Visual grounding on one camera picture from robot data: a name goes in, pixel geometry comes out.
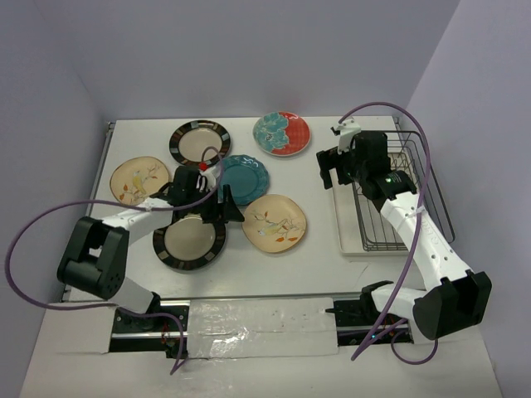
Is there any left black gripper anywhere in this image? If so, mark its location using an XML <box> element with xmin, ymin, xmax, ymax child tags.
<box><xmin>186</xmin><ymin>184</ymin><xmax>244</xmax><ymax>224</ymax></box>

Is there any teal scalloped plate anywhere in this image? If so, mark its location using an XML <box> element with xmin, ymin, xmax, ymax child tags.
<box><xmin>217</xmin><ymin>155</ymin><xmax>270</xmax><ymax>206</ymax></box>

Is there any beige bird plate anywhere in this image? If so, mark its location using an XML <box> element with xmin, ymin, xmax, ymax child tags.
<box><xmin>241</xmin><ymin>194</ymin><xmax>307</xmax><ymax>254</ymax></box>
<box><xmin>110</xmin><ymin>156</ymin><xmax>170</xmax><ymax>206</ymax></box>

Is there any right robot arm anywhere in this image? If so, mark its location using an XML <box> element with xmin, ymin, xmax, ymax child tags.
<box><xmin>316</xmin><ymin>131</ymin><xmax>492</xmax><ymax>341</ymax></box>

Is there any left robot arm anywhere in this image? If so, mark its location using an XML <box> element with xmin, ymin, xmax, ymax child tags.
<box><xmin>57</xmin><ymin>165</ymin><xmax>245</xmax><ymax>331</ymax></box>

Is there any red and teal floral plate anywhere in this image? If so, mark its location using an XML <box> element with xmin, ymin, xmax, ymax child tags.
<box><xmin>252</xmin><ymin>111</ymin><xmax>311</xmax><ymax>157</ymax></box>

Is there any black rim plate front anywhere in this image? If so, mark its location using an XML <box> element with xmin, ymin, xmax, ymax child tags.
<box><xmin>152</xmin><ymin>215</ymin><xmax>227</xmax><ymax>272</ymax></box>

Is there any black rim plate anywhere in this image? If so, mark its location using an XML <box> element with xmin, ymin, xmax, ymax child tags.
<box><xmin>168</xmin><ymin>119</ymin><xmax>231</xmax><ymax>166</ymax></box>
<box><xmin>152</xmin><ymin>215</ymin><xmax>227</xmax><ymax>272</ymax></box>

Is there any black rim plate rear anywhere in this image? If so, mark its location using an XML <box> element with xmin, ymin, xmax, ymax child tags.
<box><xmin>168</xmin><ymin>119</ymin><xmax>231</xmax><ymax>166</ymax></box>

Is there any white drain tray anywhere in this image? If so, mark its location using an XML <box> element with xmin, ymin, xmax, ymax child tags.
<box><xmin>330</xmin><ymin>169</ymin><xmax>407</xmax><ymax>257</ymax></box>

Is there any silver tape sheet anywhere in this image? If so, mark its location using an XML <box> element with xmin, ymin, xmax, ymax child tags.
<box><xmin>187</xmin><ymin>298</ymin><xmax>339</xmax><ymax>359</ymax></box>

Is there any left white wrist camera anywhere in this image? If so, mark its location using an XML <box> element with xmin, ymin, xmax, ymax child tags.
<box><xmin>196</xmin><ymin>162</ymin><xmax>221</xmax><ymax>192</ymax></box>

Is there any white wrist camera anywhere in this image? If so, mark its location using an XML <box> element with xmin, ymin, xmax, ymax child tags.
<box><xmin>331</xmin><ymin>119</ymin><xmax>361</xmax><ymax>155</ymax></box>
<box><xmin>196</xmin><ymin>162</ymin><xmax>221</xmax><ymax>192</ymax></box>

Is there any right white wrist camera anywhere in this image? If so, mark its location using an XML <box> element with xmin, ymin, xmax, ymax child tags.
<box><xmin>331</xmin><ymin>119</ymin><xmax>361</xmax><ymax>155</ymax></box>

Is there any black wire dish rack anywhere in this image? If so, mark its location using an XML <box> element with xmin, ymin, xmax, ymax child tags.
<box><xmin>353</xmin><ymin>130</ymin><xmax>455</xmax><ymax>254</ymax></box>

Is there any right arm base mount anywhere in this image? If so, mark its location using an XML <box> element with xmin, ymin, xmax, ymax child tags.
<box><xmin>325</xmin><ymin>294</ymin><xmax>413</xmax><ymax>347</ymax></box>

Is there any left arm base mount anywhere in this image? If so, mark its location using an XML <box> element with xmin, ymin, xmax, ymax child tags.
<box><xmin>109</xmin><ymin>300</ymin><xmax>190</xmax><ymax>359</ymax></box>

